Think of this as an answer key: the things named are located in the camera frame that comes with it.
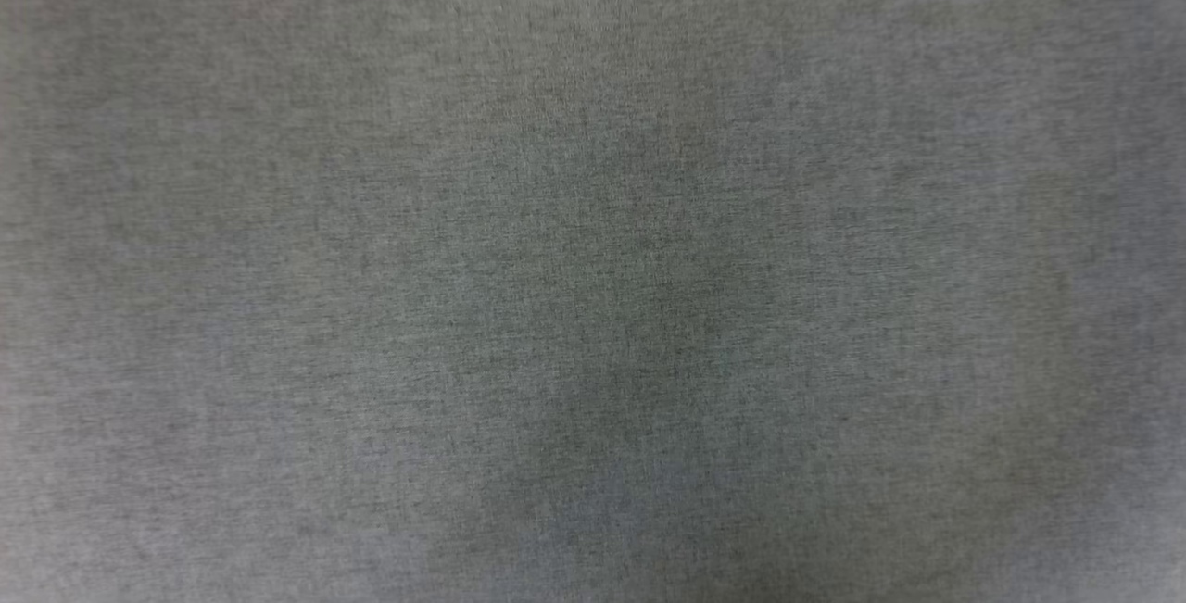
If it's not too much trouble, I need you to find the grey fabric sofa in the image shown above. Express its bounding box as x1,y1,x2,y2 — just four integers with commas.
0,0,1186,603

